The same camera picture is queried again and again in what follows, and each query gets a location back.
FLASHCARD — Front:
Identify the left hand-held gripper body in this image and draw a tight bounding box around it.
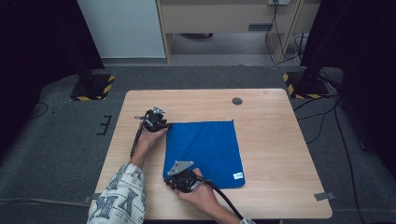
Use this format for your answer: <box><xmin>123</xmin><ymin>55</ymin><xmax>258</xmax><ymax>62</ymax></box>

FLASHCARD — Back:
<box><xmin>134</xmin><ymin>105</ymin><xmax>166</xmax><ymax>133</ymax></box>

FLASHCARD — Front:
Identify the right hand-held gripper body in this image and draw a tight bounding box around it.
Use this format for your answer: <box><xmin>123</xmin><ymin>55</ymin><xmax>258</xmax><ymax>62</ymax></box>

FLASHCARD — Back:
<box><xmin>167</xmin><ymin>161</ymin><xmax>201</xmax><ymax>194</ymax></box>

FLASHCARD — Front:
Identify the blue cloth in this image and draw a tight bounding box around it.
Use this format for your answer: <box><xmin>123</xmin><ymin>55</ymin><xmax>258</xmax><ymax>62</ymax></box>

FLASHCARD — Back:
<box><xmin>163</xmin><ymin>119</ymin><xmax>246</xmax><ymax>189</ymax></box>

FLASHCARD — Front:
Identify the person's left hand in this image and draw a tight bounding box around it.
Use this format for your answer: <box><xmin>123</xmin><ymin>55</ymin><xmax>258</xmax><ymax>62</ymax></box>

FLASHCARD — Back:
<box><xmin>135</xmin><ymin>125</ymin><xmax>169</xmax><ymax>157</ymax></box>

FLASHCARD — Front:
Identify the person's right hand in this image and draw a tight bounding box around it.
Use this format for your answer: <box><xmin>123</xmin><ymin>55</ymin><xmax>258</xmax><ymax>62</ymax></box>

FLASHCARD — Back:
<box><xmin>174</xmin><ymin>167</ymin><xmax>219</xmax><ymax>215</ymax></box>

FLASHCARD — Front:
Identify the black stand with striped base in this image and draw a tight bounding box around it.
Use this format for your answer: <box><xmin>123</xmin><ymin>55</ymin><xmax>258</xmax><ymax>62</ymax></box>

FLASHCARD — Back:
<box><xmin>69</xmin><ymin>55</ymin><xmax>116</xmax><ymax>102</ymax></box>
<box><xmin>282</xmin><ymin>62</ymin><xmax>331</xmax><ymax>100</ymax></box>

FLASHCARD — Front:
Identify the grey tape piece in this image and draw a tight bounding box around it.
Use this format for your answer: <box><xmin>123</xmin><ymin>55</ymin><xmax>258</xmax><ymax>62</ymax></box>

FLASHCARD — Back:
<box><xmin>83</xmin><ymin>192</ymin><xmax>106</xmax><ymax>205</ymax></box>
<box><xmin>313</xmin><ymin>191</ymin><xmax>336</xmax><ymax>202</ymax></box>

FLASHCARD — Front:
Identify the light wooden desk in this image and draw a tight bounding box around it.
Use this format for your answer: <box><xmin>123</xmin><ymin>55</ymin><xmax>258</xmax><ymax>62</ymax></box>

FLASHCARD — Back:
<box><xmin>155</xmin><ymin>0</ymin><xmax>323</xmax><ymax>64</ymax></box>

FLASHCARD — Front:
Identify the black curtain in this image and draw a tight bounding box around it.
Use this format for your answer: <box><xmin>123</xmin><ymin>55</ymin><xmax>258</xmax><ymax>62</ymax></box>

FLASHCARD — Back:
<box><xmin>0</xmin><ymin>0</ymin><xmax>106</xmax><ymax>157</ymax></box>
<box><xmin>300</xmin><ymin>0</ymin><xmax>396</xmax><ymax>171</ymax></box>

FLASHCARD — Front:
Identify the left hand-held gripper black cable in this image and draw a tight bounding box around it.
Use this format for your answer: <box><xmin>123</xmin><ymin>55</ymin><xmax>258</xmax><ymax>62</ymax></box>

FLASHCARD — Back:
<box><xmin>129</xmin><ymin>118</ymin><xmax>148</xmax><ymax>159</ymax></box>

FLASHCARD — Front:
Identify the hand-held gripper black cable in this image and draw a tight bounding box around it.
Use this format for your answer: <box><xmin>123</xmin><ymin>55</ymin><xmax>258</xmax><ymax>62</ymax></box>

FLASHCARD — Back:
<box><xmin>129</xmin><ymin>118</ymin><xmax>148</xmax><ymax>159</ymax></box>
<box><xmin>195</xmin><ymin>175</ymin><xmax>245</xmax><ymax>220</ymax></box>

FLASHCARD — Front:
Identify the right hand-held gripper black cable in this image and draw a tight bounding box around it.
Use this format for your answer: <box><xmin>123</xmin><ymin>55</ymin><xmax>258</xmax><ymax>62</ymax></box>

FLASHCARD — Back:
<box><xmin>195</xmin><ymin>175</ymin><xmax>245</xmax><ymax>220</ymax></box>

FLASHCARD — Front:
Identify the thin black floor cable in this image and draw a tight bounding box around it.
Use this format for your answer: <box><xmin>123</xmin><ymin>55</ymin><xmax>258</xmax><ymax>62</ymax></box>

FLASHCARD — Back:
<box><xmin>29</xmin><ymin>102</ymin><xmax>50</xmax><ymax>120</ymax></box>

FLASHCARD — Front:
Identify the grey floor cable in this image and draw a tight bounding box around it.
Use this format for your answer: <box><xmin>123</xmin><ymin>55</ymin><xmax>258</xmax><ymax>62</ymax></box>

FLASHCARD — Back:
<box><xmin>0</xmin><ymin>197</ymin><xmax>92</xmax><ymax>209</ymax></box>

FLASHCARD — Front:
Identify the black power cable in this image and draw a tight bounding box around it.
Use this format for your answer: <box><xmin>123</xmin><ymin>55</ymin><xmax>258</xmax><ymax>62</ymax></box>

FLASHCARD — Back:
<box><xmin>264</xmin><ymin>0</ymin><xmax>305</xmax><ymax>66</ymax></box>

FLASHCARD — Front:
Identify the black floor cable bundle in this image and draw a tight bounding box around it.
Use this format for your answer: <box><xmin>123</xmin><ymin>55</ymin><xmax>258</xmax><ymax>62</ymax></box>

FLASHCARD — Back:
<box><xmin>292</xmin><ymin>92</ymin><xmax>342</xmax><ymax>146</ymax></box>

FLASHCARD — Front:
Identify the long black floor cable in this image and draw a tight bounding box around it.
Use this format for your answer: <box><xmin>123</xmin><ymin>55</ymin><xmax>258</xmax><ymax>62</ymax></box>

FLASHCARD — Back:
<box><xmin>332</xmin><ymin>105</ymin><xmax>360</xmax><ymax>224</ymax></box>

